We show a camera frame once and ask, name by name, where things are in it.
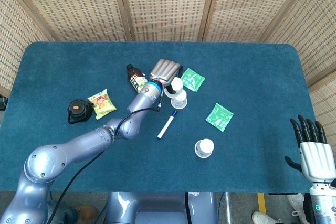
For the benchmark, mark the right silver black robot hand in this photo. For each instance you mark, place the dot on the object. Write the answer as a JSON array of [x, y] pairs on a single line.
[[316, 158]]

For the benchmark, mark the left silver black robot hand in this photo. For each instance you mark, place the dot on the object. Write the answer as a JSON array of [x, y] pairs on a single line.
[[164, 70]]

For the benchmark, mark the white paper cup green flower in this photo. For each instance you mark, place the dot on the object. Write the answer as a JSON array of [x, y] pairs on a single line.
[[176, 84]]

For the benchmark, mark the white paper cup blue flower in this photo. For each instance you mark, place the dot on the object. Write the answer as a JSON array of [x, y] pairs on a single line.
[[204, 148]]

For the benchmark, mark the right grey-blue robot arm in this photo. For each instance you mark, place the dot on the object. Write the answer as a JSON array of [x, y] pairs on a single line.
[[324, 205]]

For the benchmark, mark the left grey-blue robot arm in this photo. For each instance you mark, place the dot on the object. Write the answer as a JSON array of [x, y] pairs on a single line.
[[86, 140]]

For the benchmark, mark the green sachet packet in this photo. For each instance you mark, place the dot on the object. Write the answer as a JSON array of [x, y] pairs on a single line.
[[193, 80], [219, 117]]

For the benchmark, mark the dark brown drink bottle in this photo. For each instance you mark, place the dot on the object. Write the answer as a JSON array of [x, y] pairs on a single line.
[[132, 73]]

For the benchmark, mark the white sneaker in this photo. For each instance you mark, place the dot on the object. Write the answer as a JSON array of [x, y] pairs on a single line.
[[296, 204], [265, 218]]

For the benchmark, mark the white blue marker pen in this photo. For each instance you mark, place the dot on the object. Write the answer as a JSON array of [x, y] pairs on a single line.
[[166, 125]]

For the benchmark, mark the woven bamboo folding screen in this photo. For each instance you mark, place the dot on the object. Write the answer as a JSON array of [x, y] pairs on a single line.
[[168, 3]]

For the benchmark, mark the yellow-green snack bag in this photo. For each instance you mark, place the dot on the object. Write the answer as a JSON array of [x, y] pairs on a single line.
[[102, 103]]

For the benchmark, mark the blue carpet table cover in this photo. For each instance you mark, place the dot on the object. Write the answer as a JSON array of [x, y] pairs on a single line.
[[236, 58]]

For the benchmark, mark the black teapot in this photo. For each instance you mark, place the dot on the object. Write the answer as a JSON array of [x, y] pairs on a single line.
[[77, 111]]

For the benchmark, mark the grey-blue robot torso base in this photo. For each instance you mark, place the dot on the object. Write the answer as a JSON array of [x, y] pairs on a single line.
[[157, 208]]

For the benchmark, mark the brown shoe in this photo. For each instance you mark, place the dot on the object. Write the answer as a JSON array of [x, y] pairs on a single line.
[[88, 213]]

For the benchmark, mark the blue jeans leg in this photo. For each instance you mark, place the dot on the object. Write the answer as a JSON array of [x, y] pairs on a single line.
[[65, 213]]

